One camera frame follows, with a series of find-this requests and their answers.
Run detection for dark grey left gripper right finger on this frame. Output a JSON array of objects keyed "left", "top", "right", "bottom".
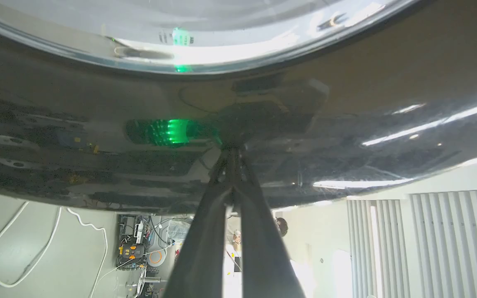
[{"left": 234, "top": 149, "right": 306, "bottom": 298}]

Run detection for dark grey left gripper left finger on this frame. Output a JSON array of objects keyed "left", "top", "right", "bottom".
[{"left": 162, "top": 150, "right": 235, "bottom": 298}]

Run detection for glossy dark washing machine door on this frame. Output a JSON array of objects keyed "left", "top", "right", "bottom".
[{"left": 0, "top": 0, "right": 477, "bottom": 215}]

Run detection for cluttered equipment rack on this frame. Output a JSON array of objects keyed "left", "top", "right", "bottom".
[{"left": 116, "top": 214, "right": 193, "bottom": 298}]

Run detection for yellow and black device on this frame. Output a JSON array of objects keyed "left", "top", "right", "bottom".
[{"left": 118, "top": 243, "right": 146, "bottom": 260}]

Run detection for white vertical window blinds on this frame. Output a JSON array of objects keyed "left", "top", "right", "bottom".
[{"left": 347, "top": 189, "right": 477, "bottom": 298}]

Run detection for thin white cable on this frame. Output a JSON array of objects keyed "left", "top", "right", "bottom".
[{"left": 67, "top": 208, "right": 108, "bottom": 298}]

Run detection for white cable loop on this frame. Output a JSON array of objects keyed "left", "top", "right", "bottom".
[{"left": 0, "top": 201, "right": 63, "bottom": 288}]

